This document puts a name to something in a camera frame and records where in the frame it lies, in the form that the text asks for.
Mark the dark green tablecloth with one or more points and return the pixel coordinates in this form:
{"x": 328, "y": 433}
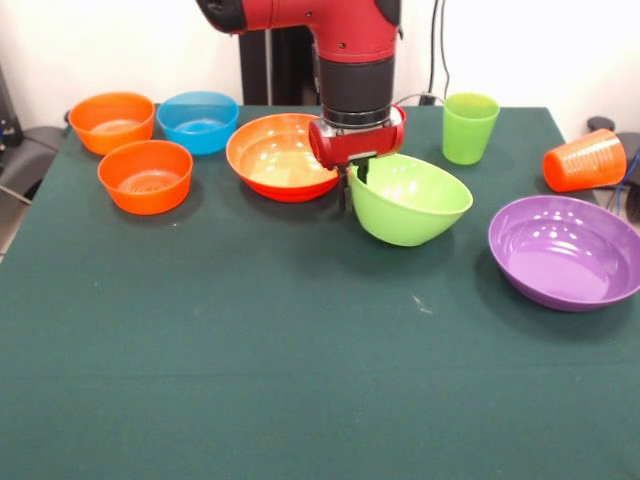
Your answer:
{"x": 300, "y": 375}

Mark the green cup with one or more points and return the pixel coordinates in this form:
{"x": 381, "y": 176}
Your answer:
{"x": 470, "y": 130}

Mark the purple bowl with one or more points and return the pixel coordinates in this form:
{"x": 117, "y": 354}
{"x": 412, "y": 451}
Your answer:
{"x": 560, "y": 260}

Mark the green bowl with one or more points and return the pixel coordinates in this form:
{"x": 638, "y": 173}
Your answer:
{"x": 415, "y": 210}

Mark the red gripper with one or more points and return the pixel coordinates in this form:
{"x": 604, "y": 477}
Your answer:
{"x": 360, "y": 145}

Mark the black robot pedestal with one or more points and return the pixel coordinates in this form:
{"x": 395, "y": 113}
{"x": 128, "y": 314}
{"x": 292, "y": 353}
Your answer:
{"x": 252, "y": 70}

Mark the blue bowl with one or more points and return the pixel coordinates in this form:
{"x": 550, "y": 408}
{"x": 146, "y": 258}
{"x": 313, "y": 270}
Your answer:
{"x": 197, "y": 135}

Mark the orange cup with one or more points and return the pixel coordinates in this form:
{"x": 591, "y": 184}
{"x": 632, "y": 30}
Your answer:
{"x": 585, "y": 162}

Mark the wide orange bowl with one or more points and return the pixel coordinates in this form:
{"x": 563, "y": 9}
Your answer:
{"x": 270, "y": 155}

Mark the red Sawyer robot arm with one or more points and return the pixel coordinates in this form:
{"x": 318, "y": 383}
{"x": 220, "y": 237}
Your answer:
{"x": 350, "y": 35}

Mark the small orange bowl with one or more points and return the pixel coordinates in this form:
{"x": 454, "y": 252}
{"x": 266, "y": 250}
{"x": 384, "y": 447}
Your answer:
{"x": 145, "y": 195}
{"x": 112, "y": 120}

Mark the dark equipment rack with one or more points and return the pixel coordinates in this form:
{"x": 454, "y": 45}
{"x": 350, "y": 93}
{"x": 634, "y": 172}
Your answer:
{"x": 4, "y": 115}

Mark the grey chair base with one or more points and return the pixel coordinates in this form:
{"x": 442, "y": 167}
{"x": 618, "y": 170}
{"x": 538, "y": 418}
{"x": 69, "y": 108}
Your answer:
{"x": 30, "y": 155}

